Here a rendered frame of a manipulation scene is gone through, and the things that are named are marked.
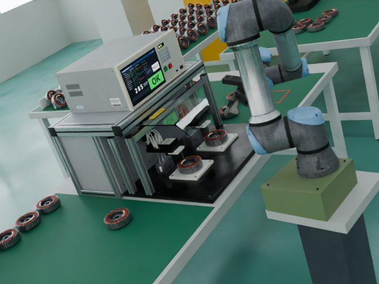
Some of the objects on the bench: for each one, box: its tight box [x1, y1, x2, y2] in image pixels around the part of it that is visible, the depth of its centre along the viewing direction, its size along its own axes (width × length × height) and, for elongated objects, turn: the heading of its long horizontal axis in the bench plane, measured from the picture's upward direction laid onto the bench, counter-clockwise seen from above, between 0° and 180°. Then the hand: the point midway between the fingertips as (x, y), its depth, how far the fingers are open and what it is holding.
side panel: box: [52, 136, 125, 199], centre depth 243 cm, size 28×3×32 cm, turn 90°
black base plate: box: [124, 123, 255, 204], centre depth 249 cm, size 47×64×2 cm
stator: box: [204, 130, 228, 147], centre depth 255 cm, size 11×11×4 cm
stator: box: [177, 156, 203, 174], centre depth 238 cm, size 11×11×4 cm
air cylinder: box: [155, 156, 175, 174], centre depth 247 cm, size 5×8×6 cm
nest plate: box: [169, 159, 214, 180], centre depth 239 cm, size 15×15×1 cm
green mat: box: [0, 193, 215, 284], centre depth 217 cm, size 94×61×1 cm, turn 90°
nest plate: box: [196, 134, 238, 152], centre depth 256 cm, size 15×15×1 cm
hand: (230, 107), depth 243 cm, fingers open, 11 cm apart
